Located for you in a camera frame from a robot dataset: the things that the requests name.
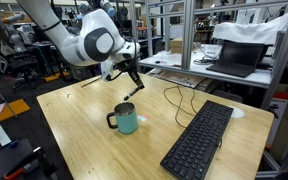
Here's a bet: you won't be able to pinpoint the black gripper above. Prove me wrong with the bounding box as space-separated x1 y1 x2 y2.
114 56 146 92

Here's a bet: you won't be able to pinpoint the black white Expo marker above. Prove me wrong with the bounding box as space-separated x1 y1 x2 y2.
123 84 144 102

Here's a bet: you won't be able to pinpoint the flat cardboard sheets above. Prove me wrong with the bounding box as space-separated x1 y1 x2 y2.
149 67 216 90

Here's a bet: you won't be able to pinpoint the brown cardboard box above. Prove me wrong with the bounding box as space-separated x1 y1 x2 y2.
169 37 198 55

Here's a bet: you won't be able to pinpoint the black computer keyboard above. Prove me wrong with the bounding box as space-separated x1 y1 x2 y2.
159 99 235 180

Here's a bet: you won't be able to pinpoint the black open laptop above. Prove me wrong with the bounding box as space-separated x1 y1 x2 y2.
206 40 266 79

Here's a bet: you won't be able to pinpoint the white round table grommet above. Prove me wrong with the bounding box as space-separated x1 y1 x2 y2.
228 105 246 120

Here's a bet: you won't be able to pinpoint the black office chair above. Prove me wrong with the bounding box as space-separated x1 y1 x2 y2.
3 52 41 93

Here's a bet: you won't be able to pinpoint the white crumpled cloth cover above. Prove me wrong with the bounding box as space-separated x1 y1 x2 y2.
212 12 288 46

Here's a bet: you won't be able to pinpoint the yellow floor mat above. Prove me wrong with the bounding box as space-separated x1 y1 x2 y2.
0 98 31 129

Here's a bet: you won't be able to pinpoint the black robot wrist cable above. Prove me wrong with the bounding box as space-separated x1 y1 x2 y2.
104 41 142 83

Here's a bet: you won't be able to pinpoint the teal steel mug black handle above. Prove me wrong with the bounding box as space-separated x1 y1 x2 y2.
106 101 139 136

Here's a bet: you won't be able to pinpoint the thin black keyboard cable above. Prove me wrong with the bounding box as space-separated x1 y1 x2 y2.
163 84 198 130

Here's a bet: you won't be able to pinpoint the aluminium extrusion shelf frame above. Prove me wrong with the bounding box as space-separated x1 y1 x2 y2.
128 0 288 111

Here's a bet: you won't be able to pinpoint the orange handled black clamp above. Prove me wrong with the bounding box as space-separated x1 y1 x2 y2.
3 146 59 180

